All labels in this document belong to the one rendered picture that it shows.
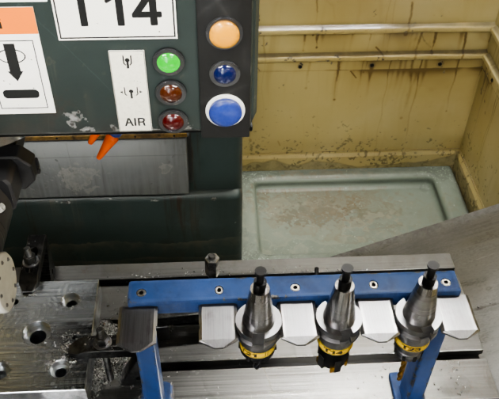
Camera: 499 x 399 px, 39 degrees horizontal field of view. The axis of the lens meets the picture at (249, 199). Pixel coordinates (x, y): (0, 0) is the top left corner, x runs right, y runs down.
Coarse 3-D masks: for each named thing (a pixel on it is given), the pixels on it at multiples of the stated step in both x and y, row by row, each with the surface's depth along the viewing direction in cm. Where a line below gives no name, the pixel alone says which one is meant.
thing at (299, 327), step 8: (280, 304) 98; (288, 304) 98; (296, 304) 98; (304, 304) 98; (312, 304) 98; (280, 312) 97; (288, 312) 97; (296, 312) 97; (304, 312) 97; (312, 312) 97; (288, 320) 96; (296, 320) 96; (304, 320) 96; (312, 320) 96; (288, 328) 95; (296, 328) 95; (304, 328) 95; (312, 328) 95; (280, 336) 94; (288, 336) 94; (296, 336) 94; (304, 336) 94; (312, 336) 94; (296, 344) 93; (304, 344) 93
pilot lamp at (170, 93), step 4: (164, 88) 61; (168, 88) 61; (172, 88) 61; (176, 88) 61; (160, 92) 62; (164, 92) 62; (168, 92) 61; (172, 92) 61; (176, 92) 62; (180, 92) 62; (160, 96) 62; (164, 96) 62; (168, 96) 62; (172, 96) 62; (176, 96) 62; (180, 96) 62; (164, 100) 62; (168, 100) 62; (172, 100) 62; (176, 100) 62
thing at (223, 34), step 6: (216, 24) 57; (222, 24) 57; (228, 24) 57; (210, 30) 58; (216, 30) 57; (222, 30) 57; (228, 30) 57; (234, 30) 57; (210, 36) 58; (216, 36) 58; (222, 36) 58; (228, 36) 58; (234, 36) 58; (216, 42) 58; (222, 42) 58; (228, 42) 58; (234, 42) 58
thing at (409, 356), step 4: (396, 344) 101; (396, 348) 101; (400, 348) 100; (396, 352) 101; (400, 352) 100; (404, 352) 100; (408, 352) 99; (412, 352) 99; (416, 352) 99; (420, 352) 100; (400, 356) 101; (404, 356) 100; (408, 356) 100; (412, 356) 100; (416, 356) 100; (420, 356) 101; (404, 360) 100; (408, 360) 100; (412, 360) 100
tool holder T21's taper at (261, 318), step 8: (248, 296) 91; (256, 296) 89; (264, 296) 89; (248, 304) 91; (256, 304) 90; (264, 304) 90; (248, 312) 92; (256, 312) 91; (264, 312) 91; (272, 312) 93; (248, 320) 93; (256, 320) 92; (264, 320) 92; (272, 320) 93; (248, 328) 93; (256, 328) 93; (264, 328) 93
